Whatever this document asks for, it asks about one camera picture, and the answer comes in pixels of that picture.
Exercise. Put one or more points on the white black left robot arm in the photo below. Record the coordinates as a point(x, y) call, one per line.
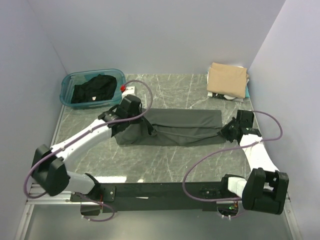
point(50, 164)

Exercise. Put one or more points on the grey t-shirt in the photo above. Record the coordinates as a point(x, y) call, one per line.
point(174, 127)

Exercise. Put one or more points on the black t-shirt in bin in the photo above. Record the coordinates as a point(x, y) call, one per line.
point(98, 88)

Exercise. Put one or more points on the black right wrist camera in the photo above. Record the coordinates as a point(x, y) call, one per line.
point(245, 118)

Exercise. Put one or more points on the folded white black t-shirt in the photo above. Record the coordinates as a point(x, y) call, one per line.
point(225, 96)

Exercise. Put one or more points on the teal plastic bin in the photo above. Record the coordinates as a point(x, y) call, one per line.
point(68, 83)

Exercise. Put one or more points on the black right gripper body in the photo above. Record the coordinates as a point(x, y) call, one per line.
point(227, 132)

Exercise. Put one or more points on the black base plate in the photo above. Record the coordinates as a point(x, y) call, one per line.
point(163, 196)

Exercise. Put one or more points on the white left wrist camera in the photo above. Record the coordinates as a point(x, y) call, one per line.
point(127, 90)

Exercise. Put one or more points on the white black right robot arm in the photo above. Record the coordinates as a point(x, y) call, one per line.
point(265, 190)

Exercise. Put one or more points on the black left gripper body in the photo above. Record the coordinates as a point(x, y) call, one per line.
point(136, 121)

